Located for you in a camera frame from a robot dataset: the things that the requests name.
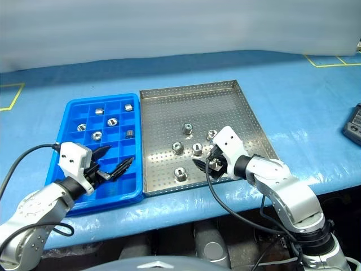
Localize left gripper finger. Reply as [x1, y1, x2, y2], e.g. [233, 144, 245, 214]
[109, 156, 135, 182]
[91, 145, 112, 164]

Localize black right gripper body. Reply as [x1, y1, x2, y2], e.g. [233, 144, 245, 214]
[208, 146, 230, 178]

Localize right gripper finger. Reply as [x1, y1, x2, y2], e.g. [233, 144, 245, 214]
[208, 171, 226, 182]
[192, 159, 211, 172]

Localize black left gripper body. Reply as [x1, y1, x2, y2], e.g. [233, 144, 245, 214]
[83, 159, 114, 187]

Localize blue compartment tray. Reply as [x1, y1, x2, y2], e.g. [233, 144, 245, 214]
[45, 93, 144, 217]

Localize perforated metal tray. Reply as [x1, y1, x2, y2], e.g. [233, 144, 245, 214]
[139, 80, 280, 198]

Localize grey rounded cylinder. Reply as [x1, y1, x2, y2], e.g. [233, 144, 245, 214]
[193, 222, 232, 269]
[118, 237, 153, 261]

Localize yellow tape outline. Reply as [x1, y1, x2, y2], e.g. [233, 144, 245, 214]
[303, 53, 361, 68]
[0, 82, 25, 111]

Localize blue plastic table cover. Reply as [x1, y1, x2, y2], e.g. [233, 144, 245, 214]
[0, 50, 361, 251]

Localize grey robot torso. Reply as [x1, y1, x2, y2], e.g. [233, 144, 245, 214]
[95, 255, 226, 271]

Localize black handheld device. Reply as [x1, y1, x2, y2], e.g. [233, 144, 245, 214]
[342, 103, 361, 146]

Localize white foam backdrop sheet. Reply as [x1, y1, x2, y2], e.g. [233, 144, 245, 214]
[0, 0, 361, 73]

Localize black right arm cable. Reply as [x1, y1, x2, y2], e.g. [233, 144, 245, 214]
[205, 158, 305, 266]

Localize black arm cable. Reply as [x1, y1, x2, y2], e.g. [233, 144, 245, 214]
[0, 143, 75, 237]
[205, 158, 305, 266]

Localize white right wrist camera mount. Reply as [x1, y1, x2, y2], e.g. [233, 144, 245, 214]
[213, 126, 249, 181]

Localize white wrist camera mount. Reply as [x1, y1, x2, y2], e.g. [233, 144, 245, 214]
[213, 126, 249, 181]
[58, 142, 95, 196]

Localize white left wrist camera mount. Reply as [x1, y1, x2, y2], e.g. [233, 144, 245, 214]
[58, 142, 95, 196]

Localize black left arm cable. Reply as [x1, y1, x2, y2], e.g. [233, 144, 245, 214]
[0, 143, 75, 237]

